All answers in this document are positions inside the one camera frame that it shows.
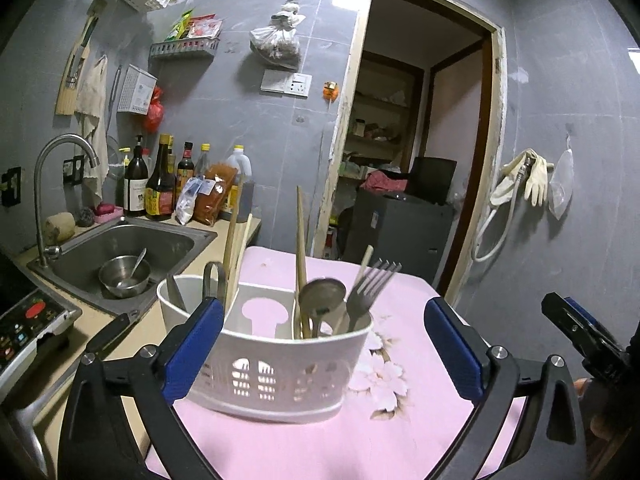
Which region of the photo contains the red snack packet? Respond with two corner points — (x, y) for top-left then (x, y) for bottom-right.
(187, 15), (224, 40)

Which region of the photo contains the wooden door frame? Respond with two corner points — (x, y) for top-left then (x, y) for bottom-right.
(309, 0), (508, 307)

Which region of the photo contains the grey wall rack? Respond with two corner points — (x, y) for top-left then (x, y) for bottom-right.
(148, 37), (221, 60)

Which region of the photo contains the pink floral tablecloth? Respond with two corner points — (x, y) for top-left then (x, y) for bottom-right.
(145, 246), (531, 480)

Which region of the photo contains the clear plastic bag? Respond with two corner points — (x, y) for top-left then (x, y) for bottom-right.
(548, 149), (574, 220)

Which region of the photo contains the person's right hand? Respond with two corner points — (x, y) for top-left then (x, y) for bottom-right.
(573, 377), (627, 442)

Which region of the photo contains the red-label sauce bottle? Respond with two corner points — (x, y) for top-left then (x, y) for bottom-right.
(176, 141), (195, 191)

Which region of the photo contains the hanging bag of dried goods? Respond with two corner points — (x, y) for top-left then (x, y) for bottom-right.
(249, 0), (307, 69)

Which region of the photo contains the stained dish rag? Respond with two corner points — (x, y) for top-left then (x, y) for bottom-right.
(75, 55), (110, 201)

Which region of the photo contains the white and blue bag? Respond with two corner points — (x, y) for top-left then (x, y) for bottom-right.
(175, 176), (209, 225)

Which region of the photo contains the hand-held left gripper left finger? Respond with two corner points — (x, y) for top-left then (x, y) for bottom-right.
(56, 297), (226, 480)

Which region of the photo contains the green snack packet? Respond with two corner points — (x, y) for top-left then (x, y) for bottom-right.
(167, 8), (196, 41)

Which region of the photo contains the clear pump bottle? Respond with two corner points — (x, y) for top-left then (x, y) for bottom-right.
(116, 147), (132, 206)

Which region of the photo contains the curved metal faucet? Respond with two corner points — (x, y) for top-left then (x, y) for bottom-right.
(33, 133), (101, 269)

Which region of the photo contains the steel kitchen sink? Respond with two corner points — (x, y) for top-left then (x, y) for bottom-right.
(26, 216), (219, 316)

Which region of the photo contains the white plastic utensil basket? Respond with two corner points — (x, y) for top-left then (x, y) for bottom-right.
(156, 274), (375, 423)

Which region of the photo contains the metal spoon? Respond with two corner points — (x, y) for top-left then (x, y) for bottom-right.
(299, 278), (347, 339)

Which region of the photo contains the white wall socket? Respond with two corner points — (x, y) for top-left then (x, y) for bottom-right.
(285, 73), (313, 99)

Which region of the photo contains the dark glass pump bottle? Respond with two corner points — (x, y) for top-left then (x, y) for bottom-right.
(124, 135), (150, 217)

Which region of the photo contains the red plastic bag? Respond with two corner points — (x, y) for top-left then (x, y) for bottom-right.
(145, 86), (165, 134)

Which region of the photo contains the small metal knife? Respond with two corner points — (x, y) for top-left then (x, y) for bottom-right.
(166, 274), (190, 312)

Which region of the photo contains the induction cooker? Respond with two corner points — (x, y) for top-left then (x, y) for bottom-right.
(0, 255), (84, 387)

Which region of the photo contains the steel bowl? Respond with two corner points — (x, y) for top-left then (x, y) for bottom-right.
(98, 255), (152, 299)

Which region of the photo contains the hanging kitchen knife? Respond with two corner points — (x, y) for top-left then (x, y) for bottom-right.
(67, 17), (96, 90)

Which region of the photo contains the metal peeler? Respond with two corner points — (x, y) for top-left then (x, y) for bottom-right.
(201, 261), (227, 306)

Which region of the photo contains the black-handled kitchen knife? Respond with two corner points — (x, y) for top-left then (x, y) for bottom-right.
(0, 310), (142, 480)

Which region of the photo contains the wooden cutting board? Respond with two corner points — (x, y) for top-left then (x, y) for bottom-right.
(55, 2), (101, 116)

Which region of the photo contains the large oil jug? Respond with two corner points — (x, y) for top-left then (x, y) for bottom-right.
(222, 145), (254, 214)

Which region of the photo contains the spoon in steel bowl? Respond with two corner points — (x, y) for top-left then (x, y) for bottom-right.
(117, 247), (149, 289)

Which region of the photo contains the orange spice bag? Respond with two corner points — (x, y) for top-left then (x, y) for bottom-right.
(192, 162), (239, 226)

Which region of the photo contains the wooden shelf unit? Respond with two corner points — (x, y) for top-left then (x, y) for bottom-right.
(342, 52), (426, 181)

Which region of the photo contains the metal fork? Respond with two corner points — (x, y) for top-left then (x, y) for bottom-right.
(346, 259), (402, 334)

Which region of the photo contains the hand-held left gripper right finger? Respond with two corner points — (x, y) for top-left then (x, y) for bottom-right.
(424, 297), (589, 480)

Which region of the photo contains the white hose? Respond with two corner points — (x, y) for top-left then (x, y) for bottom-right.
(472, 165), (526, 264)

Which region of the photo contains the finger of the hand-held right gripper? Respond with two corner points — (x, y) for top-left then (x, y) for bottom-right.
(564, 297), (627, 362)
(541, 292), (592, 357)

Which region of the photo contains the white perforated wall holder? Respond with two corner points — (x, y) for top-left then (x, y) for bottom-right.
(117, 64), (158, 114)

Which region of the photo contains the tall soy sauce bottle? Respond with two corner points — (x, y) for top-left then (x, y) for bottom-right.
(145, 134), (176, 221)

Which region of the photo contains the red cloth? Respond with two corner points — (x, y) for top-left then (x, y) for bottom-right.
(360, 170), (411, 194)

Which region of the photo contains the cream rubber glove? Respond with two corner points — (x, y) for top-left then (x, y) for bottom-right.
(523, 150), (555, 206)
(490, 150), (531, 206)

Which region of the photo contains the white wall switch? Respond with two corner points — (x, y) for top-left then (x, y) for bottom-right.
(261, 69), (288, 94)

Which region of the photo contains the dark grey cabinet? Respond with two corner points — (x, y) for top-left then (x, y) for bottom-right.
(344, 190), (454, 287)

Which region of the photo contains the pink soap dish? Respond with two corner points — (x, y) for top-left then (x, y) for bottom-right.
(95, 202), (125, 224)

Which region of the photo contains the beige loofah sponge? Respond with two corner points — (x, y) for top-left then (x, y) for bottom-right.
(44, 212), (76, 244)

